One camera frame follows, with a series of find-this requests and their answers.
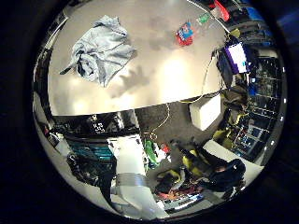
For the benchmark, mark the clear spray bottle red liquid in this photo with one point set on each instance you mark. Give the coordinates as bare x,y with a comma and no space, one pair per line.
185,33

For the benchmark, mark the light blue crumpled cloth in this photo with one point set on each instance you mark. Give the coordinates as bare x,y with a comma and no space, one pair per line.
101,51

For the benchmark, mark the teal bin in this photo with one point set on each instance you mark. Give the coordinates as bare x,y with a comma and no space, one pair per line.
93,151

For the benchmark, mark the green bag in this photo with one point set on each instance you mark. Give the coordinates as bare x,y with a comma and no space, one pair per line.
150,152

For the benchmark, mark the white box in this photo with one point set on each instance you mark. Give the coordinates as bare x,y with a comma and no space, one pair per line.
206,112

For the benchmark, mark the person in dark jacket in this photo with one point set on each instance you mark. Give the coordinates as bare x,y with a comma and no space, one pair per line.
227,174

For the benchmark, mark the green packet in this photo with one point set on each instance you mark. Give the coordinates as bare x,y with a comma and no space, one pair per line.
204,18

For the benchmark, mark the dark storage shelf rack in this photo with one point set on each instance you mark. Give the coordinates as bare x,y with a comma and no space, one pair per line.
263,105

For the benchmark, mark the red plastic object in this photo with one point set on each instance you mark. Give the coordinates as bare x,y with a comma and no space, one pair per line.
222,9

